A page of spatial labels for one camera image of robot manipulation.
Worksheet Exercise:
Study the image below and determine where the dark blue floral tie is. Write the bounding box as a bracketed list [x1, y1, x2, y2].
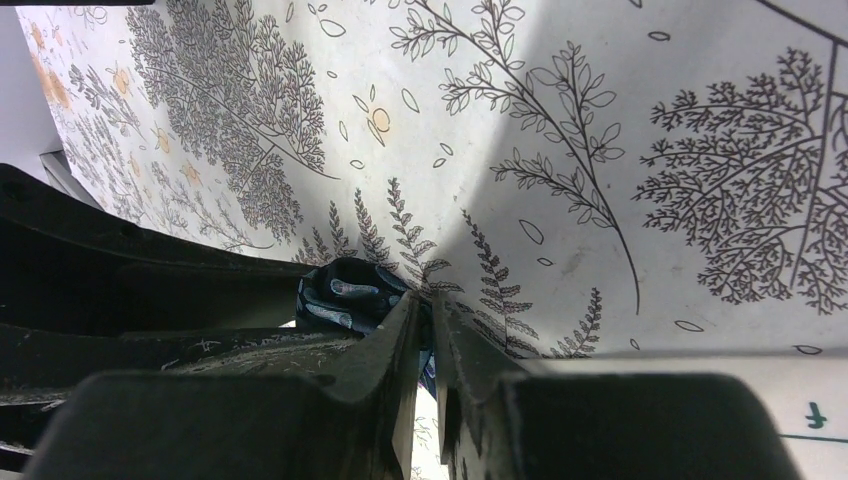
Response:
[294, 256, 439, 399]

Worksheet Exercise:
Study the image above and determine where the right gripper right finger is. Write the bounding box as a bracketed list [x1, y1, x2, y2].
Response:
[432, 292, 799, 479]

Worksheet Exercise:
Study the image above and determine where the green white chessboard mat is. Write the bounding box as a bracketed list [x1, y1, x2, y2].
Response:
[530, 1, 847, 479]

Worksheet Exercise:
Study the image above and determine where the floral table mat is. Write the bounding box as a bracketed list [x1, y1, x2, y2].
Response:
[16, 0, 848, 480]

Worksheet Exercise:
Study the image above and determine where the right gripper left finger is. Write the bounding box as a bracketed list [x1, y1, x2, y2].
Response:
[23, 292, 421, 479]

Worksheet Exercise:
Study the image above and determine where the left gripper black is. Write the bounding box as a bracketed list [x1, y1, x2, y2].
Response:
[1, 165, 360, 451]

